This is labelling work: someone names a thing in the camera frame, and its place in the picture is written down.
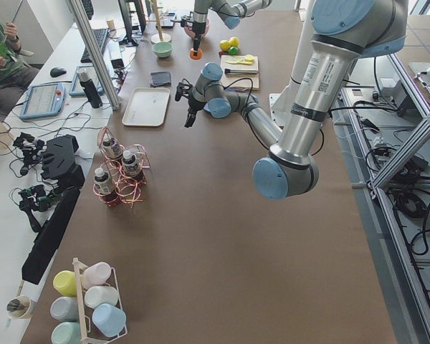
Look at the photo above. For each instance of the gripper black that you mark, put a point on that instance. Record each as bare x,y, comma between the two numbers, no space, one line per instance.
199,28
193,104

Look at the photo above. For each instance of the orange fruit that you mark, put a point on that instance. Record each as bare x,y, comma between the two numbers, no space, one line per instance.
196,54

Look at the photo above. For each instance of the blue plate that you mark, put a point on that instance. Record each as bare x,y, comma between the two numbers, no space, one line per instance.
234,87

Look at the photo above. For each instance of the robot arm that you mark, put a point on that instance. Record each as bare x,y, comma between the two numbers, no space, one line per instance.
340,32
231,16

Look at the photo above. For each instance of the pink bowl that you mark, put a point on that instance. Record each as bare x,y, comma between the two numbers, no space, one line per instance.
191,34

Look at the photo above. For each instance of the yellow lemon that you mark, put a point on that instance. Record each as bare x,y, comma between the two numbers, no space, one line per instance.
234,41
224,45

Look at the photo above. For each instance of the mint green bowl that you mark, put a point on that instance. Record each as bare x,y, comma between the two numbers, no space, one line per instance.
162,49

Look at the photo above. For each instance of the green lime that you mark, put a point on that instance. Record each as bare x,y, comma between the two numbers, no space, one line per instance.
232,50

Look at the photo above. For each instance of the round wooden stand base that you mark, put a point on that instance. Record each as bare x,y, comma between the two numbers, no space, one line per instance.
160,36

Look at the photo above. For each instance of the beige plastic tray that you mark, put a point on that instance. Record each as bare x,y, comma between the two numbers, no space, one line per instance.
146,107

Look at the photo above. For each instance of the grey folded cloth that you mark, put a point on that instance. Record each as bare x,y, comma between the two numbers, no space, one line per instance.
158,79

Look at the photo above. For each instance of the wooden cutting board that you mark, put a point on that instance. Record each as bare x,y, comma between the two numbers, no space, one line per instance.
245,81

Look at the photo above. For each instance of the yellow peeler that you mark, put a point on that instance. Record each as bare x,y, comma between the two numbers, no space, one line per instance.
243,60

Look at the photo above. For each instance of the black monitor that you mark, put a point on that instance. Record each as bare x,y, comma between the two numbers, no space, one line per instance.
134,21

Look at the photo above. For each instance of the dark sauce bottle middle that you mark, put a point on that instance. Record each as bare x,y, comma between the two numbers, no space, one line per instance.
132,167

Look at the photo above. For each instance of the dark sauce bottle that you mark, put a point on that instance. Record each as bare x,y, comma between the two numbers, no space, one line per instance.
105,188
132,167
111,148

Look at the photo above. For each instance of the dark sauce bottle back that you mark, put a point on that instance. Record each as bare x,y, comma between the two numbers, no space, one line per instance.
111,148

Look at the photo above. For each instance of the black keyboard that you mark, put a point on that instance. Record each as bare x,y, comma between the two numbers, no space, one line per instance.
101,38

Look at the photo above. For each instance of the black thermos bottle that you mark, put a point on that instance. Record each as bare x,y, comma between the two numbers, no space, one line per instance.
89,88

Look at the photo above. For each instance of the dark sauce bottle front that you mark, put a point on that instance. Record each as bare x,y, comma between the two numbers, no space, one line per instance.
105,188

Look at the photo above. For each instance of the blue teach pendant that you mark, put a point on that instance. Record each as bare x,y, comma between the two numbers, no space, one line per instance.
44,100
75,88

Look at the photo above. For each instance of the black computer mouse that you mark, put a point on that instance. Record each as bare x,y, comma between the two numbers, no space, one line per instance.
57,71

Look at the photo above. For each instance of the pink cup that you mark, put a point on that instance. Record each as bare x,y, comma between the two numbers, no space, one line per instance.
95,275

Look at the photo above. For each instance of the seated person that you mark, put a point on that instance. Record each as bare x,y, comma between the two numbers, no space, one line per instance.
15,75

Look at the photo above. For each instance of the white cup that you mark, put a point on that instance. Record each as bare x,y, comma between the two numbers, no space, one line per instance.
98,295

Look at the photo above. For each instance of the yellow cup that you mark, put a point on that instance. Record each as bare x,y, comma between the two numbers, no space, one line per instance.
64,282

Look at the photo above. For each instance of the blue cup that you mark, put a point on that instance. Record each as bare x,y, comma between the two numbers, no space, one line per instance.
109,320

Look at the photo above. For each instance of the grey cup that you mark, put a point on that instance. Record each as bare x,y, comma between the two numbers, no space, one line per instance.
65,309

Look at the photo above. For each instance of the mint cup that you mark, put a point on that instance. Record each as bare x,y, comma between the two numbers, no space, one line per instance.
66,333

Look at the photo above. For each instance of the paper cup with tools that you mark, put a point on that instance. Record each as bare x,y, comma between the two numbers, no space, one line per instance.
20,307

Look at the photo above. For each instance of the black handled knife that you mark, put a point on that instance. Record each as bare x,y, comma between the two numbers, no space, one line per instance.
230,71

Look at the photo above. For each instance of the copper wire bottle rack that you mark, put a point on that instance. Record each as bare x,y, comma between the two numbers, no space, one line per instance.
128,189

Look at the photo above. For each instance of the white wire cup rack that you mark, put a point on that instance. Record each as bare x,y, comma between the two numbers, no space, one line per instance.
89,333

